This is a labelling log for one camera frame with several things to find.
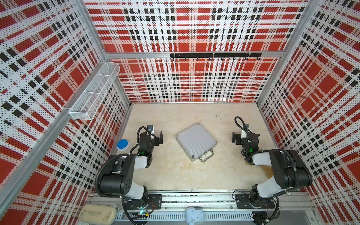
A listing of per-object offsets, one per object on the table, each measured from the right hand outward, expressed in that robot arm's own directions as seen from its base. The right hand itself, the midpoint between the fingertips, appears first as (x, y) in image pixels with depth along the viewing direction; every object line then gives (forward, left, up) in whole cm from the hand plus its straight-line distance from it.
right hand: (241, 131), depth 95 cm
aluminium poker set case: (-5, +31, -6) cm, 32 cm away
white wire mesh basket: (+12, +105, +15) cm, 107 cm away
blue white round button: (-8, +81, -3) cm, 81 cm away
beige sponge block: (-47, +80, 0) cm, 93 cm away
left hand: (0, +58, +2) cm, 58 cm away
